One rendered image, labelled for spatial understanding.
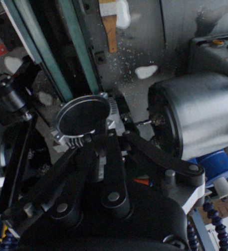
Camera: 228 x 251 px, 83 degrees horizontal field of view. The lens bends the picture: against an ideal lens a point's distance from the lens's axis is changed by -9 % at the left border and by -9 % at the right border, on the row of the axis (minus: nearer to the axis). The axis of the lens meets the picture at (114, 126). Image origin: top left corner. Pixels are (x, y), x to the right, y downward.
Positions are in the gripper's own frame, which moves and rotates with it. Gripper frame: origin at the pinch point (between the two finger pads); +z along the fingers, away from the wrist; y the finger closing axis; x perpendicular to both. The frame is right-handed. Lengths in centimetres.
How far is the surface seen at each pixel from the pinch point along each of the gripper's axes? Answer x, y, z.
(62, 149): -6.4, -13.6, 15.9
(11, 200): -6.4, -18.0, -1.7
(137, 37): 19.2, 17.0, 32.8
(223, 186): -158, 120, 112
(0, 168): -4.7, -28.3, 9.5
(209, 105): -3.3, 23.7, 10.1
